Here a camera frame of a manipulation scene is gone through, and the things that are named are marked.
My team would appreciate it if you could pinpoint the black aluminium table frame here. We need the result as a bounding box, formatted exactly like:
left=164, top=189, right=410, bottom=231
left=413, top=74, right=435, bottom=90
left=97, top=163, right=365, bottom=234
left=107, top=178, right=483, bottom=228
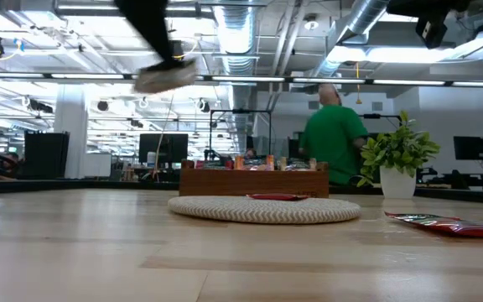
left=0, top=178, right=483, bottom=206

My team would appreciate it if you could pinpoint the green plant in white pot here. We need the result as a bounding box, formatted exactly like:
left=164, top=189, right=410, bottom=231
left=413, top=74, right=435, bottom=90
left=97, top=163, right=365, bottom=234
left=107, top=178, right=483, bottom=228
left=355, top=110, right=443, bottom=200

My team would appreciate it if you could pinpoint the black tall cabinet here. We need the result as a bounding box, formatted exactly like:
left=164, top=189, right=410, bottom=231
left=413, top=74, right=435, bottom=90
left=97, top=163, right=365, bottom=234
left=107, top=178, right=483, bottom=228
left=23, top=131, right=70, bottom=180

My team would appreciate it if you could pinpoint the white cabinet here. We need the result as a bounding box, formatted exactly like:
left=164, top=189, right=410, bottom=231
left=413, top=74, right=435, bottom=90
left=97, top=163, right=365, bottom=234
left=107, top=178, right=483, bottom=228
left=84, top=151, right=112, bottom=178

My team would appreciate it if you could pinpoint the black desk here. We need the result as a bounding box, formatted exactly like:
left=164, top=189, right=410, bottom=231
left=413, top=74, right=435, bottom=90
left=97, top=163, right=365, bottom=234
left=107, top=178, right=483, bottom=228
left=416, top=167, right=483, bottom=192

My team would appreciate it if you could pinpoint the round woven beige placemat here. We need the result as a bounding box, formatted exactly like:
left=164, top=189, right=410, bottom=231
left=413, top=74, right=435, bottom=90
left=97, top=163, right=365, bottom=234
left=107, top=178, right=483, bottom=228
left=167, top=195, right=362, bottom=225

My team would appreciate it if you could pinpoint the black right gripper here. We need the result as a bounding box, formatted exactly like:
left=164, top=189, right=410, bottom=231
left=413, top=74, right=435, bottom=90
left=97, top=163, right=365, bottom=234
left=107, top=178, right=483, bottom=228
left=386, top=0, right=471, bottom=18

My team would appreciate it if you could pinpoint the white pillar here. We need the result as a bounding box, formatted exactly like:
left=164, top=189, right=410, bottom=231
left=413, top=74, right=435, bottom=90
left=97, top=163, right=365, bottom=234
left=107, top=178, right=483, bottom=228
left=53, top=83, right=90, bottom=180

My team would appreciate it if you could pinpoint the silver ventilation duct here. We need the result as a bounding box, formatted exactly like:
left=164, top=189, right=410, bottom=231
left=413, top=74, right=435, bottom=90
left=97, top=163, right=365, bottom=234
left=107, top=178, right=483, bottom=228
left=212, top=0, right=260, bottom=139
left=311, top=0, right=393, bottom=79

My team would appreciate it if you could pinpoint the long ceiling light strip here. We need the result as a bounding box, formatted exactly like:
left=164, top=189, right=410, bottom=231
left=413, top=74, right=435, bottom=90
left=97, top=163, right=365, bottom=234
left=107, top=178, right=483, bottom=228
left=0, top=71, right=483, bottom=88

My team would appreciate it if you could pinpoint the black wall monitor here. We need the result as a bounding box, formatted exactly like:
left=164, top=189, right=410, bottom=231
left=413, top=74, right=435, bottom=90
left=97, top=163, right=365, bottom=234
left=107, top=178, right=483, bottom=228
left=453, top=135, right=483, bottom=161

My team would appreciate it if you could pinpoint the brown wooden compartment box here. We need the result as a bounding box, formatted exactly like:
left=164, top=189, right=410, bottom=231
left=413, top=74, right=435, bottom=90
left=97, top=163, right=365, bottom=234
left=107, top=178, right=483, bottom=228
left=179, top=159, right=330, bottom=199

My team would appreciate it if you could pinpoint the orange tea bag packet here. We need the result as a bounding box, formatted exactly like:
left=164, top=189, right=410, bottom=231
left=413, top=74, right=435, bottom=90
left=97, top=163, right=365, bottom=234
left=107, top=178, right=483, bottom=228
left=235, top=154, right=275, bottom=171

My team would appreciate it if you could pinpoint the black metal frame rig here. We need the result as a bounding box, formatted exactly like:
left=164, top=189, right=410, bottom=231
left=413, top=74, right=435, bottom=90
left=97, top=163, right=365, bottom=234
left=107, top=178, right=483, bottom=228
left=361, top=112, right=403, bottom=127

